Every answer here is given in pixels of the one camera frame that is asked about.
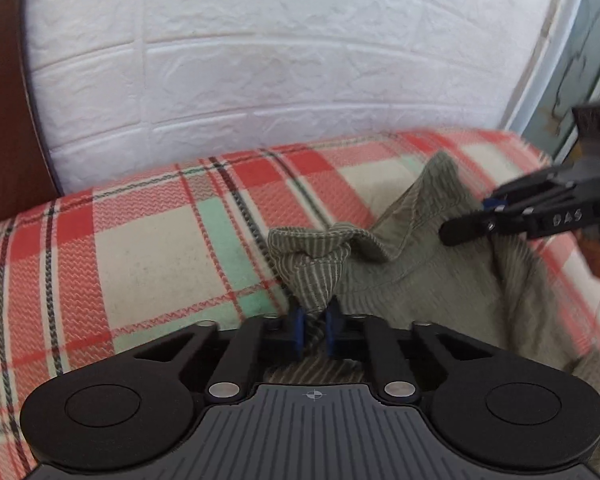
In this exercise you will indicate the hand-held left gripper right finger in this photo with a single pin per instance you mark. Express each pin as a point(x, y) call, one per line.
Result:
point(331, 332)

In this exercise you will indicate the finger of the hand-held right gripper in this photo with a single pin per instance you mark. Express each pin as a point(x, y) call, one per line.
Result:
point(467, 227)
point(530, 190)

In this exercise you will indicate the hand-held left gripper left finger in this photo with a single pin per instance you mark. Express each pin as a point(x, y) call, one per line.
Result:
point(296, 332)

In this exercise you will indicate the grey striped sweater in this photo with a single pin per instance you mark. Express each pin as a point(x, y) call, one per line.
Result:
point(430, 285)

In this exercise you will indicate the frosted door with cartoon drawing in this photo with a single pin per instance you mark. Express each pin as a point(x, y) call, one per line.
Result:
point(595, 35)

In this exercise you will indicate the red plaid blanket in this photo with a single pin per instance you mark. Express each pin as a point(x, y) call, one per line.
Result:
point(130, 250)

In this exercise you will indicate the brown wooden headboard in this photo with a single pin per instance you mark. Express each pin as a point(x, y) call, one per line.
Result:
point(5, 110)

